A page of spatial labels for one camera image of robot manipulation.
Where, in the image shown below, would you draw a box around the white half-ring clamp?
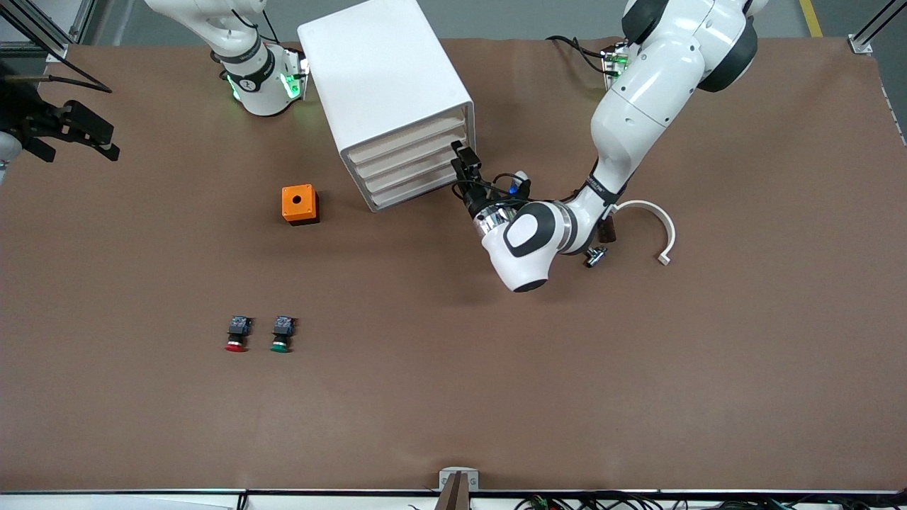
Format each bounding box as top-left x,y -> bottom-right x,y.
611,200 -> 677,266

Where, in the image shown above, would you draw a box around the black arm base cable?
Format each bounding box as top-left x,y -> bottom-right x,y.
546,34 -> 612,75

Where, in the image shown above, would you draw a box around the tangled black cables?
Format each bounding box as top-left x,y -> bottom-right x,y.
517,492 -> 907,510

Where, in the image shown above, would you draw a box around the aluminium frame profile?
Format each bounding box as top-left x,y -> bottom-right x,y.
0,0 -> 96,61
847,0 -> 907,56

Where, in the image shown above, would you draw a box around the orange button enclosure box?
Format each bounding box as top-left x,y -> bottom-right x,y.
281,184 -> 320,226

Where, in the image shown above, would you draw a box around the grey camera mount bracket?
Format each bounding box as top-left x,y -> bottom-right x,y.
439,467 -> 480,510

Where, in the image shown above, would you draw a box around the brown table mat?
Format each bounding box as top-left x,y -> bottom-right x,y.
0,35 -> 907,493

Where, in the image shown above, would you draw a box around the green push button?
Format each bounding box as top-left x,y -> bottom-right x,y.
270,316 -> 297,353

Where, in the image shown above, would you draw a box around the red push button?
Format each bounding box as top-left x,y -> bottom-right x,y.
225,316 -> 252,353

